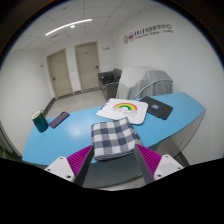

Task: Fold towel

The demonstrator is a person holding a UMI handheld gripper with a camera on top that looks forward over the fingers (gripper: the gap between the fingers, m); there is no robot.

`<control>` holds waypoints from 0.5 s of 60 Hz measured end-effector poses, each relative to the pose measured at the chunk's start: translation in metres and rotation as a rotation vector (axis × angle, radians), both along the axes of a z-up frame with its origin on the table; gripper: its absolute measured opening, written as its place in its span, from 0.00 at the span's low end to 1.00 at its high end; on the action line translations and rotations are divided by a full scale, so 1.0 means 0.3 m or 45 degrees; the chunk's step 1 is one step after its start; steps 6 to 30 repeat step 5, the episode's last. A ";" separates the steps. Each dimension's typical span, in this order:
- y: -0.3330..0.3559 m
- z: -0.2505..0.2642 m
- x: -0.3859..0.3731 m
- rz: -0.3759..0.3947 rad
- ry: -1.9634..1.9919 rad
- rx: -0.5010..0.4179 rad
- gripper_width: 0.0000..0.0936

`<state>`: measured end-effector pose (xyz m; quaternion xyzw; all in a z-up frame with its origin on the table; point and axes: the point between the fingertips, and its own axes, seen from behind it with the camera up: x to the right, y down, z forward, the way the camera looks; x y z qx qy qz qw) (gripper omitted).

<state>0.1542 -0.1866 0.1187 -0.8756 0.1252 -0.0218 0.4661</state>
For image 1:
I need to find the long ceiling light strip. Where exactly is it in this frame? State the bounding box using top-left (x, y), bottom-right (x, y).
top-left (44, 18), bottom-right (93, 37)

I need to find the teal ceramic mug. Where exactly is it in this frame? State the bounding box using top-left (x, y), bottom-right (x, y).
top-left (31, 109), bottom-right (50, 134)

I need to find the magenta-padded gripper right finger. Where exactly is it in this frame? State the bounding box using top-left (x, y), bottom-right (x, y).
top-left (133, 143), bottom-right (185, 185)

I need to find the purple smartphone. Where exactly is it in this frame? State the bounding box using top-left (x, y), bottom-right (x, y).
top-left (48, 111), bottom-right (71, 129)

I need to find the white rainbow print mouse pad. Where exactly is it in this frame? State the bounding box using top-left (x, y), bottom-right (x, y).
top-left (95, 97), bottom-right (149, 126)

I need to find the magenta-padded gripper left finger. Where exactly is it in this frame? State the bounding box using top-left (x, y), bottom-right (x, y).
top-left (44, 144), bottom-right (96, 188)

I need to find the beige door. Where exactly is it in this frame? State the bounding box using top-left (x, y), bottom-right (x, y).
top-left (45, 48), bottom-right (74, 100)
top-left (73, 41), bottom-right (102, 93)

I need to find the grey cloth covered equipment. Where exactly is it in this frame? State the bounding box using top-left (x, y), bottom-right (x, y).
top-left (115, 65), bottom-right (174, 101)

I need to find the black bag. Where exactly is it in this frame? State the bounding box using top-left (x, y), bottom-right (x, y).
top-left (101, 73), bottom-right (118, 85)

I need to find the red wall sign lettering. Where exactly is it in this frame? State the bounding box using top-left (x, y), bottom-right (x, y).
top-left (122, 23), bottom-right (174, 45)

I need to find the grey white checked towel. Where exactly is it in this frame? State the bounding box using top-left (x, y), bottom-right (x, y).
top-left (90, 116), bottom-right (144, 162)

